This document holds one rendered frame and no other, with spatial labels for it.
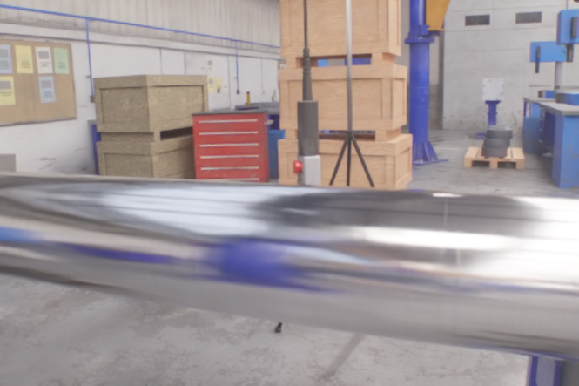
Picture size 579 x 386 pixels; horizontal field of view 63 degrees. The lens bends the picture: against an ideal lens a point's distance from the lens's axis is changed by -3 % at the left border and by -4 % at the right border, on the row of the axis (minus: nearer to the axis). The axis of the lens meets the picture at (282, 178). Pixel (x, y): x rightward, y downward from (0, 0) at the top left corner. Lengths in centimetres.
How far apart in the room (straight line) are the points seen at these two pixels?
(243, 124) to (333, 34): 124
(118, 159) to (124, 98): 62
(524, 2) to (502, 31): 84
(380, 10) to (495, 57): 927
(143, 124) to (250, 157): 108
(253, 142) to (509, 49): 958
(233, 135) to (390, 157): 157
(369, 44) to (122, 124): 248
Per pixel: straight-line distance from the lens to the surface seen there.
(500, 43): 1347
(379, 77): 426
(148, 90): 484
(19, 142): 598
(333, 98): 438
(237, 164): 489
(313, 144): 104
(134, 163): 503
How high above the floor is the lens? 117
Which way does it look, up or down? 10 degrees down
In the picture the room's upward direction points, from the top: 2 degrees counter-clockwise
